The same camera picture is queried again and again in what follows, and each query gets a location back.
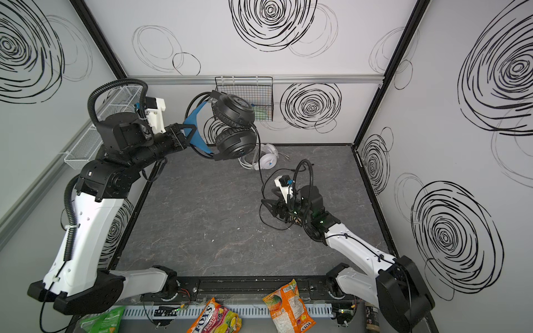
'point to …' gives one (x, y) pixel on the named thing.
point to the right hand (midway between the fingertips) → (265, 196)
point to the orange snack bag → (287, 309)
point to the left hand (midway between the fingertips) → (196, 126)
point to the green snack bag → (107, 322)
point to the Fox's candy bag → (215, 318)
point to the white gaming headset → (269, 156)
